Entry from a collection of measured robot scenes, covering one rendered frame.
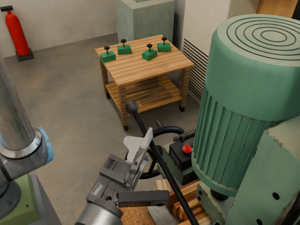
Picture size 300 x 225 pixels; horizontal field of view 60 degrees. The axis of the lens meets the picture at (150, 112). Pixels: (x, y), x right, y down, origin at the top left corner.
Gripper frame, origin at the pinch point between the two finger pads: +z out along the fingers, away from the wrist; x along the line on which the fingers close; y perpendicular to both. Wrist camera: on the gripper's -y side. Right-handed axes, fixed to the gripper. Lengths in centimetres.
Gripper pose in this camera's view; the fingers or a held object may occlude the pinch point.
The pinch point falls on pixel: (151, 143)
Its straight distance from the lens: 67.9
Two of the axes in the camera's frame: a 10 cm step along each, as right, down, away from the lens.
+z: 4.0, -7.2, 5.7
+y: -9.1, -3.8, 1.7
